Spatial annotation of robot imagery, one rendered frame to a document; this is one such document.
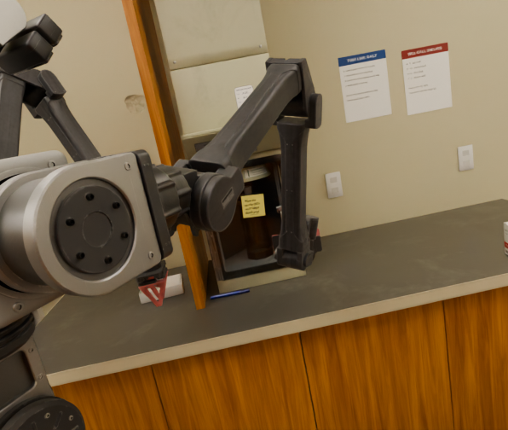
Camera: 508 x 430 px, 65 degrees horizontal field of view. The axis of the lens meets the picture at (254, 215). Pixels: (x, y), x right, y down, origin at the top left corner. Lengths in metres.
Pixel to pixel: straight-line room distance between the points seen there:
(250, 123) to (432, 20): 1.50
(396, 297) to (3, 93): 1.14
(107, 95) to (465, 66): 1.56
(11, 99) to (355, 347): 1.13
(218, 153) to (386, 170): 1.43
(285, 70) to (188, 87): 0.63
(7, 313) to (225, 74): 1.06
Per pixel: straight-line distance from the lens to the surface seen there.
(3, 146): 1.00
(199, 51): 1.37
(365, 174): 1.92
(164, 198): 0.45
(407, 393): 1.49
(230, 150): 0.59
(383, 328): 1.33
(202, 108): 1.35
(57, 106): 1.14
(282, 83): 0.74
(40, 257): 0.36
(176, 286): 1.55
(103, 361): 1.29
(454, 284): 1.34
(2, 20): 0.71
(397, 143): 1.96
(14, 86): 1.11
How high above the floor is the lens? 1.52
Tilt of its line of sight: 13 degrees down
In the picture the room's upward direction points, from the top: 11 degrees counter-clockwise
